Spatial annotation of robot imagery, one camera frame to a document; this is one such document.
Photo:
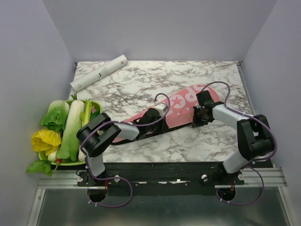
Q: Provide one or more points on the green leaf at front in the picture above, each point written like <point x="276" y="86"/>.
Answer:
<point x="40" y="166"/>

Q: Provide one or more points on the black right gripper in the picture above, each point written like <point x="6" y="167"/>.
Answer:
<point x="195" y="122"/>

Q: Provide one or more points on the white shuttlecock tube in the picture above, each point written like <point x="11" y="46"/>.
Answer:
<point x="99" y="73"/>

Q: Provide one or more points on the green vegetable basket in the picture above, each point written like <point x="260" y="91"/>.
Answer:
<point x="50" y="155"/>

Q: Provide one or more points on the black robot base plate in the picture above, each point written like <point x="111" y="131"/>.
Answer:
<point x="160" y="179"/>

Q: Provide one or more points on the pink racket bag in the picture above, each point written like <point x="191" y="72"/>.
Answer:
<point x="180" y="113"/>

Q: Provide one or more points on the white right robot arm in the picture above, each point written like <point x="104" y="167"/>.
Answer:
<point x="253" y="133"/>

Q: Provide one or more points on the white napa cabbage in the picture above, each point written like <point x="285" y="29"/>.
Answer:
<point x="70" y="144"/>

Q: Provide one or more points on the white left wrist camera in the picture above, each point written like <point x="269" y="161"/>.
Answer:
<point x="161" y="108"/>

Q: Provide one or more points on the green lettuce head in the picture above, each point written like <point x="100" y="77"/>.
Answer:
<point x="56" y="116"/>

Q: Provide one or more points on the dark green leaf vegetable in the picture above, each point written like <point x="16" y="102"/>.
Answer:
<point x="94" y="114"/>

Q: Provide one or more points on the celery stalk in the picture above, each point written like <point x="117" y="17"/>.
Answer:
<point x="85" y="115"/>

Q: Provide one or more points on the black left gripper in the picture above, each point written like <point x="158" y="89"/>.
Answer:
<point x="163" y="127"/>

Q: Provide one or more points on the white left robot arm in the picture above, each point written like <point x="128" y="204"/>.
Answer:
<point x="98" y="134"/>

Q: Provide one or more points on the yellow lettuce head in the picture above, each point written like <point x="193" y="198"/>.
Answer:
<point x="45" y="140"/>

